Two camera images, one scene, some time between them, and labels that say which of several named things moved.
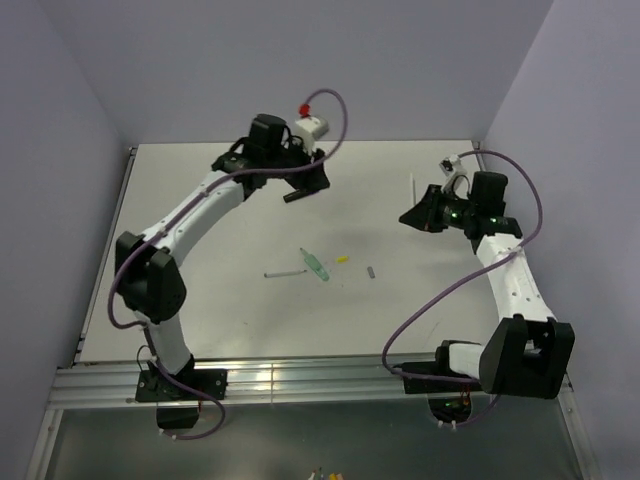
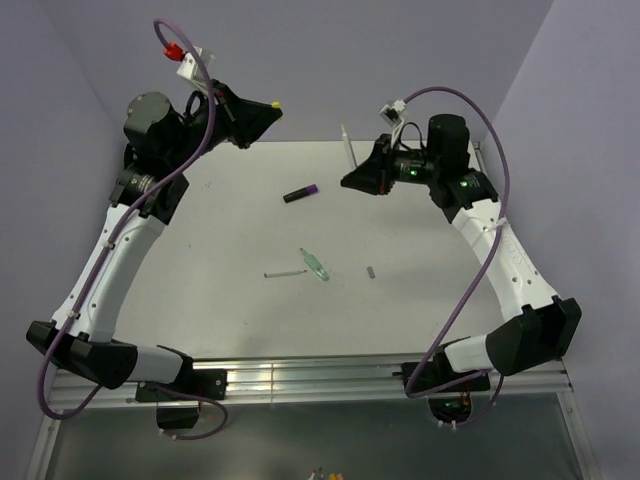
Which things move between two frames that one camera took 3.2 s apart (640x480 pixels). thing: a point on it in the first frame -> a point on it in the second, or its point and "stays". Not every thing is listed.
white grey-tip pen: x=281 y=274 stays
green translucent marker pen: x=315 y=264 stays
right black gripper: x=423 y=214 -> x=375 y=174
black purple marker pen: x=295 y=195 stays
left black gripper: x=311 y=180 -> x=243 y=120
